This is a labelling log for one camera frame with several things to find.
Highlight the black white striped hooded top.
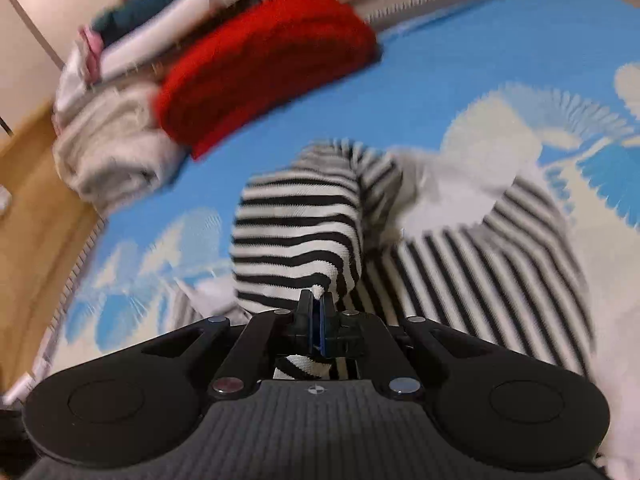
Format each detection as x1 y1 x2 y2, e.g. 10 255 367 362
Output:
176 141 596 376

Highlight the blue white patterned bed sheet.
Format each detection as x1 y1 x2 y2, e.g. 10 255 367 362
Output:
37 0 639 479

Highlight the red knitted folded blanket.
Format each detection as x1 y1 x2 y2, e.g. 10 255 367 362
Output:
154 0 378 158

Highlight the white folded bedding stack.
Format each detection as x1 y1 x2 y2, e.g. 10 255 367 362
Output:
53 0 241 127

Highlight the cream folded fleece blanket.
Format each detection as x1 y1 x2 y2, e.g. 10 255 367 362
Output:
52 82 186 214

